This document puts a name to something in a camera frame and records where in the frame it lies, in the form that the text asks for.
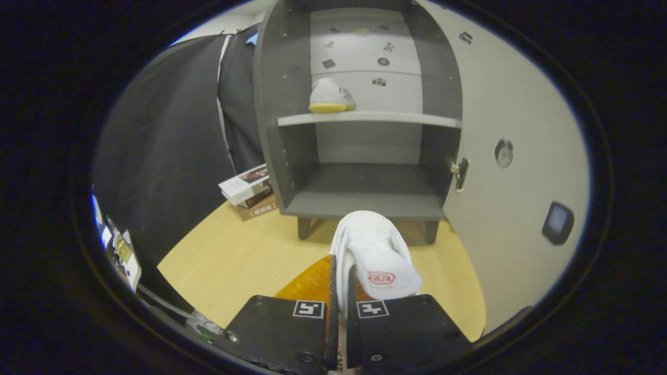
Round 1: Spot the white shoe yellow sole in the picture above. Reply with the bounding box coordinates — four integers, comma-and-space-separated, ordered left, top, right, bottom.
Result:
308, 78, 357, 114

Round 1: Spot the dark grey shoe cabinet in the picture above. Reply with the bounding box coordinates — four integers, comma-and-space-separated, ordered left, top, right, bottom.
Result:
254, 0, 463, 245

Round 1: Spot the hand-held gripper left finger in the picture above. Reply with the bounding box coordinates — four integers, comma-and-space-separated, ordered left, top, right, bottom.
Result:
223, 254, 339, 374

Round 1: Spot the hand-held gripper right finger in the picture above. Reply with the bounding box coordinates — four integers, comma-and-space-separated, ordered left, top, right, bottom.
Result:
347, 265, 473, 371

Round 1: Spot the black book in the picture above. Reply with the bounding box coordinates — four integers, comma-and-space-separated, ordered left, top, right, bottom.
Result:
242, 184, 273, 210

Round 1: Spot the black backdrop cloth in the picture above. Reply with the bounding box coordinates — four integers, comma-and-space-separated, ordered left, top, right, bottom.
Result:
91, 26, 266, 313

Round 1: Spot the white shoe red logo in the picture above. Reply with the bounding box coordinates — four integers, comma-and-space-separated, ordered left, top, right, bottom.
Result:
329, 210, 423, 318

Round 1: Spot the light grey shoe cabinet door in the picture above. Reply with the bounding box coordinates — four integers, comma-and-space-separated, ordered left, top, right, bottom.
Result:
417, 0, 590, 334

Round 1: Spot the white device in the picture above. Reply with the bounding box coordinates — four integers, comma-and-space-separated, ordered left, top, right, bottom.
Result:
102, 216, 142, 293

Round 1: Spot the brown book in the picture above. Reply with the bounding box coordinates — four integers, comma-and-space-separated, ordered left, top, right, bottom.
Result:
237, 195, 278, 222

